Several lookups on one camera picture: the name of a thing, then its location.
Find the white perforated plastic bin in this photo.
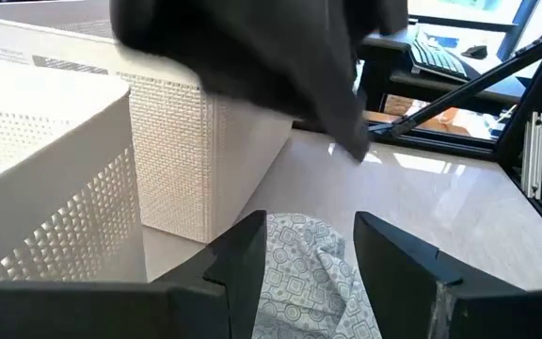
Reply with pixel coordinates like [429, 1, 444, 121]
[0, 0, 295, 245]
[0, 56, 149, 283]

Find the dark grey garment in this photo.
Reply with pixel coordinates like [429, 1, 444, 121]
[109, 0, 409, 164]

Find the light blue patterned garment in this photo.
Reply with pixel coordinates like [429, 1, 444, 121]
[251, 212, 383, 339]

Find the black keyboard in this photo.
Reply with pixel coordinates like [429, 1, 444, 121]
[409, 27, 472, 81]

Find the silver aluminium frame bracket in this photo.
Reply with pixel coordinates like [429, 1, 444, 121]
[519, 111, 542, 200]

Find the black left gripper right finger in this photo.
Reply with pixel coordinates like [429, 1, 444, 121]
[353, 211, 542, 339]

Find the black computer mouse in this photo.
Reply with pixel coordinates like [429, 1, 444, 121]
[461, 44, 488, 60]

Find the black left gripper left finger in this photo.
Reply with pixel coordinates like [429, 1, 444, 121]
[0, 210, 268, 339]

